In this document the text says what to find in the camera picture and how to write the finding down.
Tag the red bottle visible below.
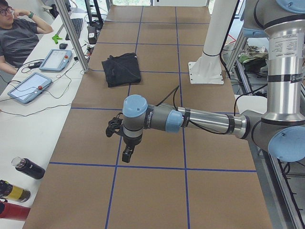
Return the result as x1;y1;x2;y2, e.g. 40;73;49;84
0;201;30;221

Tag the white pedestal column base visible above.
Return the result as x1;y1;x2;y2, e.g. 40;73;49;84
188;0;239;84

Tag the black water bottle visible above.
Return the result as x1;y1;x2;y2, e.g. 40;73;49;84
11;156;45;179

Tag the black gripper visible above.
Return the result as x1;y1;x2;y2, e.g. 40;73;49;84
122;133;142;163

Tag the blue teach pendant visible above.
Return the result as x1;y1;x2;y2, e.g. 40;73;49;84
39;49;72;72
7;73;53;104

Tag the green plastic object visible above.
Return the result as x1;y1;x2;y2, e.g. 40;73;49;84
52;34;62;44

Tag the white plastic chair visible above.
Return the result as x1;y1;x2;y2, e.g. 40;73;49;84
236;95;267;114

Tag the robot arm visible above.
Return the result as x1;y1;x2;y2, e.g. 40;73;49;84
120;0;305;162

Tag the black graphic t-shirt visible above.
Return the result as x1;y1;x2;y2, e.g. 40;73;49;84
102;52;142;87

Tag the far blue teach pendant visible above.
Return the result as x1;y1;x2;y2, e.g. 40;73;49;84
39;49;72;72

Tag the yellow black bottle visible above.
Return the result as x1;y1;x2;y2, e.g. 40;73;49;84
0;180;31;203

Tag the black computer mouse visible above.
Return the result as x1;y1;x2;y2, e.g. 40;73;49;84
59;43;68;50

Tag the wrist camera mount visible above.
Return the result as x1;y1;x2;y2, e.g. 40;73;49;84
105;112;124;137

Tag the aluminium frame post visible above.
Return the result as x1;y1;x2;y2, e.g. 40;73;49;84
54;0;89;73

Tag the seated person grey shirt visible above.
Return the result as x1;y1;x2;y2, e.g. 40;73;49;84
0;0;53;75

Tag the near blue teach pendant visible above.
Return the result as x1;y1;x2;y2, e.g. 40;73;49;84
7;73;53;104

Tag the black keyboard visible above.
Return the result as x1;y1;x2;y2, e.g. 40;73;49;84
71;18;83;39

